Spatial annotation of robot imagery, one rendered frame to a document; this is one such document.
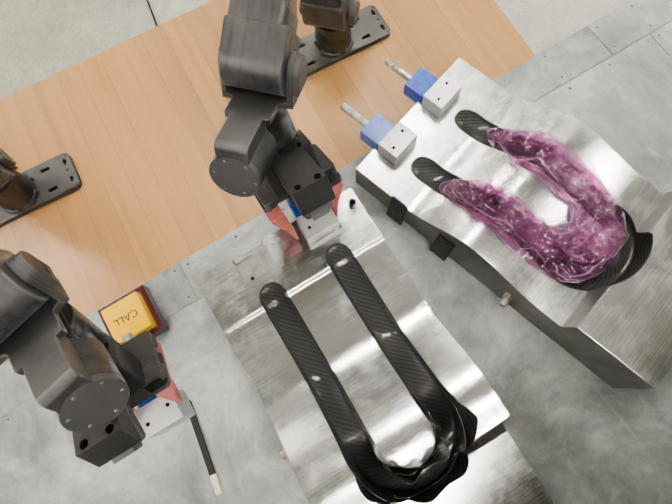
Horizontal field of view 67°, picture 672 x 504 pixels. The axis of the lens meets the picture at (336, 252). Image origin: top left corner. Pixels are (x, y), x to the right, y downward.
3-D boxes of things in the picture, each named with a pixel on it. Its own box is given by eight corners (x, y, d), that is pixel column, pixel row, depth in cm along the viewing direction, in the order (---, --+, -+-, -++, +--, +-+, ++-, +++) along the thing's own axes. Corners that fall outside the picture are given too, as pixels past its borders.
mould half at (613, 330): (355, 182, 85) (355, 152, 74) (453, 76, 89) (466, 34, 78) (613, 388, 75) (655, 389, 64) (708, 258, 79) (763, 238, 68)
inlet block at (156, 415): (118, 346, 68) (99, 343, 63) (151, 327, 69) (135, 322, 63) (161, 435, 65) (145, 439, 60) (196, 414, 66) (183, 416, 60)
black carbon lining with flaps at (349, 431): (254, 295, 73) (240, 282, 64) (349, 238, 75) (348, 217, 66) (385, 524, 65) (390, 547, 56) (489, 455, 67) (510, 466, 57)
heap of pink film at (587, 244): (428, 197, 77) (436, 177, 70) (499, 117, 80) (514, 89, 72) (571, 309, 72) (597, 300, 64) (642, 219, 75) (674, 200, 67)
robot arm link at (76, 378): (158, 374, 46) (53, 318, 36) (85, 448, 44) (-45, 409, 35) (112, 304, 53) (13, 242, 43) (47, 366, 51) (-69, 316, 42)
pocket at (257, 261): (235, 264, 76) (229, 258, 73) (266, 246, 77) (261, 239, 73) (249, 289, 75) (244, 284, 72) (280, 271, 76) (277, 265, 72)
